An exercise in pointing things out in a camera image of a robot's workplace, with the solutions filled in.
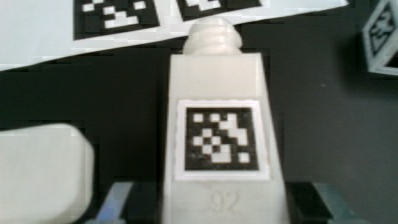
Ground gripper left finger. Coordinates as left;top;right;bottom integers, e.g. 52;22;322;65
88;181;160;224

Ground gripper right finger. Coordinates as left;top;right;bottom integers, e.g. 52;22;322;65
285;181;361;224

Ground white chair leg block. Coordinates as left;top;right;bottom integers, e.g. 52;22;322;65
162;17;290;224

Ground small white tagged cube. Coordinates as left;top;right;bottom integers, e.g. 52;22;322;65
363;0;398;76

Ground white chair back frame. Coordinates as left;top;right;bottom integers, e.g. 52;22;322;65
0;124;95;224

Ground white marker base plate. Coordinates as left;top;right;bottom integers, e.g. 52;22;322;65
0;0;349;71

